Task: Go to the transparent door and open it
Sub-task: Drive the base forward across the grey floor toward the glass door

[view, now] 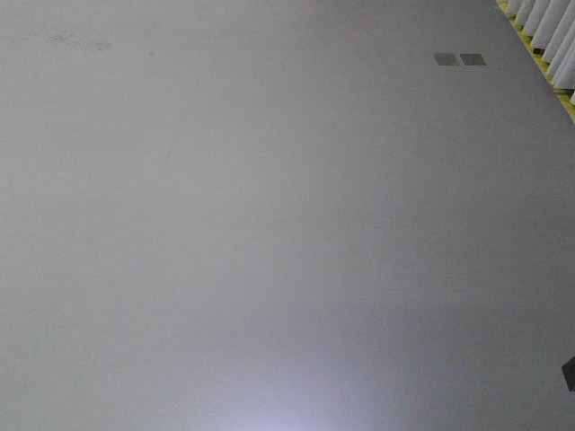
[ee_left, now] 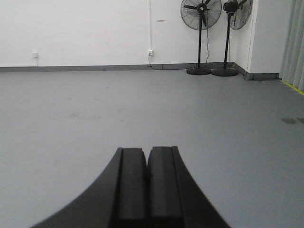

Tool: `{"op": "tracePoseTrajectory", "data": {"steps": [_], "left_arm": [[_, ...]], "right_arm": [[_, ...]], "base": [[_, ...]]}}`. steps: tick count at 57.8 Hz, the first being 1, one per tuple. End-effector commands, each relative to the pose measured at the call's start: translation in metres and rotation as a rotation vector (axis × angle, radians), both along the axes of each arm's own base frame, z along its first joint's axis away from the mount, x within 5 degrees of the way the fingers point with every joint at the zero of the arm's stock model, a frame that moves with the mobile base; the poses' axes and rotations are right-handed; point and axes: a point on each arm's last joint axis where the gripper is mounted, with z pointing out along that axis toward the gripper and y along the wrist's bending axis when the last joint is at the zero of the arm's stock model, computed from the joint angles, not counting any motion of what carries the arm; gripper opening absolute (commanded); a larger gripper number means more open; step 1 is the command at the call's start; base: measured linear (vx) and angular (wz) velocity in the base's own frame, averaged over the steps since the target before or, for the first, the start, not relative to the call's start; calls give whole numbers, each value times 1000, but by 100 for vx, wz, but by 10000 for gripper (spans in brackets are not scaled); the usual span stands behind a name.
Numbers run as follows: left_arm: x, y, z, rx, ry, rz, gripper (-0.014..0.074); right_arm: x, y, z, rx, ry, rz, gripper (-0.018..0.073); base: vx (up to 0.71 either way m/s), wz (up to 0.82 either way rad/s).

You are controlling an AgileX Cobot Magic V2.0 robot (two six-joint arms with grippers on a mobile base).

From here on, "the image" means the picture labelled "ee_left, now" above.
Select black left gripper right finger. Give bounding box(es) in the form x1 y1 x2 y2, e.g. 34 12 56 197
148 146 229 228

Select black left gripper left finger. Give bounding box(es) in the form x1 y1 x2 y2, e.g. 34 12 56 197
34 148 147 228

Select grey curtain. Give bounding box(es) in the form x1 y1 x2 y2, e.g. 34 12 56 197
280 0 304 94

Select black fan power cable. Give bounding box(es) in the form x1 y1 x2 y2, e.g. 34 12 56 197
149 28 212 70

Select white wall socket left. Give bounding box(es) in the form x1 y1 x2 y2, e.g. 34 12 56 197
32 51 38 59

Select black pedestal fan left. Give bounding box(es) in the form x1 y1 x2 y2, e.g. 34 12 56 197
180 0 222 76

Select black pedestal fan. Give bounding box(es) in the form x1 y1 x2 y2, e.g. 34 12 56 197
180 0 222 76
211 0 253 77

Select black pedestal fan right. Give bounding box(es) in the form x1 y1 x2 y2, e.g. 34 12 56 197
211 0 253 77

